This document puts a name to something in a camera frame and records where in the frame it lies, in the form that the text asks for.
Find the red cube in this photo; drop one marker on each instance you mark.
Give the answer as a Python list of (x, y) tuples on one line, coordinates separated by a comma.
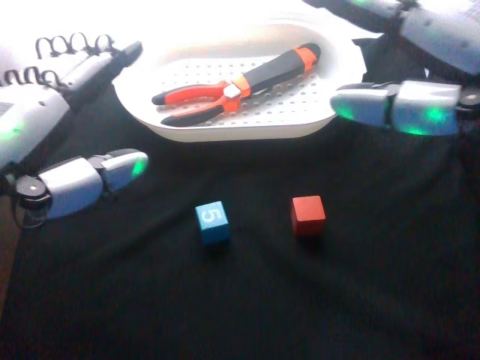
[(307, 215)]

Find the orange black utility knife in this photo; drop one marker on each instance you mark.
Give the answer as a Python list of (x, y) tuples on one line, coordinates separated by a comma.
[(273, 75)]

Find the blue number cube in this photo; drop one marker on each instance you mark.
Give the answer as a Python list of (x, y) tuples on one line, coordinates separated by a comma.
[(212, 223)]

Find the black table cloth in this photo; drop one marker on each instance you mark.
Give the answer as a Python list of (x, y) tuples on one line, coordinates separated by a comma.
[(240, 300)]

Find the orange black pliers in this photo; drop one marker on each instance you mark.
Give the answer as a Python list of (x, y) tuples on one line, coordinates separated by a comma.
[(187, 95)]

